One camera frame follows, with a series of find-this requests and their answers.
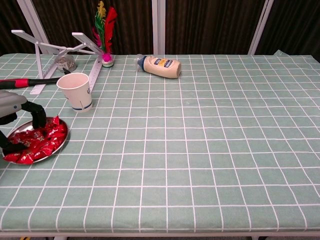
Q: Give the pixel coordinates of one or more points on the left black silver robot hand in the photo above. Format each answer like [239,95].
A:
[10,103]

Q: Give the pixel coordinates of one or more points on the heap of red candies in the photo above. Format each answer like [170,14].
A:
[37,142]

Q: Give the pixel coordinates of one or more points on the white paper cup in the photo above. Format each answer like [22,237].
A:
[80,97]

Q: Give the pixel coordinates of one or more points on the red black claw hammer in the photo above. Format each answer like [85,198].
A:
[15,83]

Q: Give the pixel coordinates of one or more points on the round metal plate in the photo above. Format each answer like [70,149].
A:
[23,127]

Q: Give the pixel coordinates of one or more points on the dark brown curtain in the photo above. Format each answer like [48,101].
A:
[70,17]
[295,25]
[212,25]
[7,25]

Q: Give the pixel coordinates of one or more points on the silver folding laptop stand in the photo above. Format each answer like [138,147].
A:
[82,40]

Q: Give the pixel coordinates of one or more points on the colourful feather shuttlecock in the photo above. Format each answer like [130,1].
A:
[110,25]

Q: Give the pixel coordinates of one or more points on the mayonnaise squeeze bottle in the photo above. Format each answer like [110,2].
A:
[162,68]

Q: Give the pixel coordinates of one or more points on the green checked tablecloth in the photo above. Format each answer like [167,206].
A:
[187,150]

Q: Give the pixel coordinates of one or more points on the white partition post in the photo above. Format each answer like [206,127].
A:
[32,20]
[158,25]
[260,27]

